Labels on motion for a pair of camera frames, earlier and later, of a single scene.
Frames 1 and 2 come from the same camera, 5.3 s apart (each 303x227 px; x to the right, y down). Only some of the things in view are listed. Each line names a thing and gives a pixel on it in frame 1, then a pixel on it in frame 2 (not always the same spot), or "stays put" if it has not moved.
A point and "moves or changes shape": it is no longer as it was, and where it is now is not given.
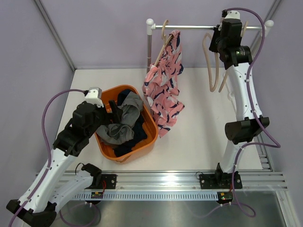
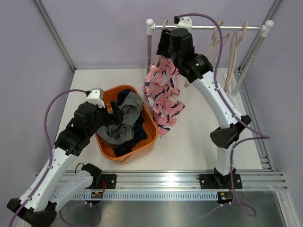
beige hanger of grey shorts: [212, 87] moves or changes shape
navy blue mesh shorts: [139, 128] stays put
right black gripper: [217, 32] → [164, 39]
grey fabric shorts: [122, 131] stays put
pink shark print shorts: [161, 87] stays put
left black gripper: [110, 118] stays put
